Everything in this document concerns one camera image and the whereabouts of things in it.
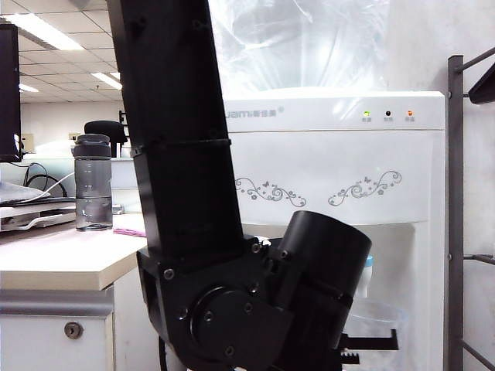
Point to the black computer monitor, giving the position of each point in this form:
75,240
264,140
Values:
9,96

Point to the white desk drawer cabinet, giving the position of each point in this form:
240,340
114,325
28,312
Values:
38,348

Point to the pink printed card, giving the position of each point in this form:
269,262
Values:
131,232

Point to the grey metal rack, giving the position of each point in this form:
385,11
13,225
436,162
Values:
455,193

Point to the grey felt laptop sleeve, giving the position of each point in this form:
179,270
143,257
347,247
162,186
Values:
23,191

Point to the white water dispenser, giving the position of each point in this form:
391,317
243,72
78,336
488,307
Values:
328,154

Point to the blue cold water tap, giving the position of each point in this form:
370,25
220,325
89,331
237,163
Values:
367,272

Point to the plastic-wrapped water jug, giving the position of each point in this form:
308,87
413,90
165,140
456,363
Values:
290,46

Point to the round cabinet lock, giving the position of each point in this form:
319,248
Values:
73,330

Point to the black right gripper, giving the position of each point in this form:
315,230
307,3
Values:
485,89

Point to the grey transparent water bottle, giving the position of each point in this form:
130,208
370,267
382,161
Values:
93,185

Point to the black flat laptop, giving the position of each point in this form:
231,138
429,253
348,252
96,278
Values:
62,199

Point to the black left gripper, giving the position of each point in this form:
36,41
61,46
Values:
337,365

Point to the white laptop stand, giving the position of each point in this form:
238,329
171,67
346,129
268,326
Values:
35,222

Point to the fluorescent ceiling light panel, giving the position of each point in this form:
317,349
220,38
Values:
38,31
108,80
29,88

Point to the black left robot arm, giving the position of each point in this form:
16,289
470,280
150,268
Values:
178,154

